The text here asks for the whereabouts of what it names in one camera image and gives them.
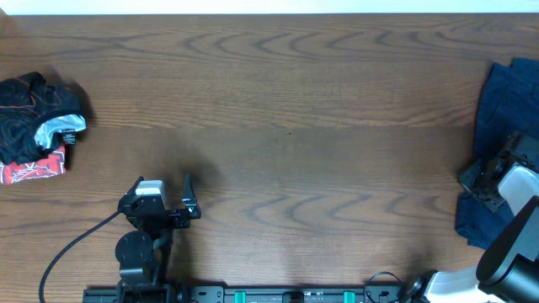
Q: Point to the black patterned folded garment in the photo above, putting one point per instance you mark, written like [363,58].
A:
[37,118]

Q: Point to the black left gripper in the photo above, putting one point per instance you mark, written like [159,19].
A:
[169,215]

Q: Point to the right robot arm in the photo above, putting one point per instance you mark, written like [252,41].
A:
[508,270]

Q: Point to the red patterned folded garment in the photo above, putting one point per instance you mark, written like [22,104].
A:
[51,166]

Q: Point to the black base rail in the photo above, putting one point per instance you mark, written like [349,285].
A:
[219,294]

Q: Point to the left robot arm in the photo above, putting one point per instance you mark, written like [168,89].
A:
[143,253]

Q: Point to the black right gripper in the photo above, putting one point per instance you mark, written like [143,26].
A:
[467,178]

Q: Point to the navy blue shorts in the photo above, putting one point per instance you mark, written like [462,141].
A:
[508,103]

